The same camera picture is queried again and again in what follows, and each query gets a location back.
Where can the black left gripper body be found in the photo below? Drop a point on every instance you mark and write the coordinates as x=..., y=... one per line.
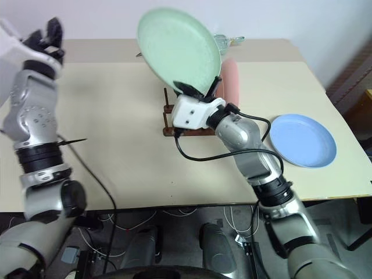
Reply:
x=53, y=51

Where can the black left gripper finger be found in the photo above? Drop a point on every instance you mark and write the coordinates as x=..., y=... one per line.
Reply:
x=33, y=37
x=55, y=29

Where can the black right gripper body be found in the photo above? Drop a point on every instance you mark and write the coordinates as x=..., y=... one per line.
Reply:
x=197, y=95

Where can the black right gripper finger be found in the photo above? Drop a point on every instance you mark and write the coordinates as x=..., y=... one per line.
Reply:
x=215, y=85
x=182, y=86

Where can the green plate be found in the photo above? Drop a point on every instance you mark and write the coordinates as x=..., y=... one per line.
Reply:
x=177, y=46

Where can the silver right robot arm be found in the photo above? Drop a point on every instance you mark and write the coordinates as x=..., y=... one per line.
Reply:
x=247, y=130

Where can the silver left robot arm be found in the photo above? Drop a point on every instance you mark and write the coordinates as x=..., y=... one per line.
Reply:
x=32, y=116

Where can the wooden dish rack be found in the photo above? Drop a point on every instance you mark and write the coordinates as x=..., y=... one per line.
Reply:
x=166, y=112

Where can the pink plate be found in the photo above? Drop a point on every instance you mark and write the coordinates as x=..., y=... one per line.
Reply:
x=231, y=81

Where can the clear teal glass bottle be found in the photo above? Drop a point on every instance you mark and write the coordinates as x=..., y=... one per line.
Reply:
x=223, y=43

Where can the small dark brown piece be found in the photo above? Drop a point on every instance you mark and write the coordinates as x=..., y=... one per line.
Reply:
x=139, y=54

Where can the blue plate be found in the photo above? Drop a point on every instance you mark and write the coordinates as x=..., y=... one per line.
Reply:
x=302, y=141

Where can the dark brown ribbed furniture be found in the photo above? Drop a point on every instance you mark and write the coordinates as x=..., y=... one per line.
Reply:
x=354, y=75

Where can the brown wooden box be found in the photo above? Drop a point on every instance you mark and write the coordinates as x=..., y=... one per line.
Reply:
x=368, y=113

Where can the dark grey rounded shape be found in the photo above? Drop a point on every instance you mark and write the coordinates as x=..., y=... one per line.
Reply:
x=218, y=250
x=142, y=247

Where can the small black floor box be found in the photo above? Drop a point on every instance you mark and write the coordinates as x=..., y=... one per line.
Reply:
x=252, y=251

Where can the black curved rim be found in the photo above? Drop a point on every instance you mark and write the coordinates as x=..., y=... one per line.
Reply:
x=162, y=274

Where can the grey box on floor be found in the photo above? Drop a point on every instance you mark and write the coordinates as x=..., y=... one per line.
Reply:
x=70, y=256

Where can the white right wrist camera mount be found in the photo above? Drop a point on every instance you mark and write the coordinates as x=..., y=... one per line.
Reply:
x=189, y=112

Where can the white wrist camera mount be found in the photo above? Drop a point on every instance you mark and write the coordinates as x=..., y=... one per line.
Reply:
x=189, y=112
x=11, y=43

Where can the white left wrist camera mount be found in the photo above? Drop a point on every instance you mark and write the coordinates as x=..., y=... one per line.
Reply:
x=11, y=43

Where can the black table frame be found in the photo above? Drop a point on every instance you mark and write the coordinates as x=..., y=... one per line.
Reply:
x=361, y=239

